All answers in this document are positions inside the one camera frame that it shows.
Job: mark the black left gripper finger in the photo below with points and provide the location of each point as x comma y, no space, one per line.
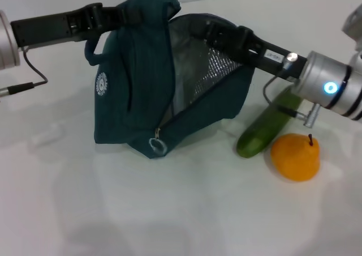
113,16

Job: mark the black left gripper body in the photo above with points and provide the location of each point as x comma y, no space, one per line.
45,30

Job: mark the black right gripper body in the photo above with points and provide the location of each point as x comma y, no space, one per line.
277,60

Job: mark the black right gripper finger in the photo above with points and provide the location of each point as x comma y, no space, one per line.
229,40

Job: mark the green cucumber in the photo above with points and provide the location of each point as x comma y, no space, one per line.
263,131

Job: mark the teal insulated lunch bag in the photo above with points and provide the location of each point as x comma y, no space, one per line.
141,83

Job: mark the orange pear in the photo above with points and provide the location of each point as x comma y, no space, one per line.
294,159

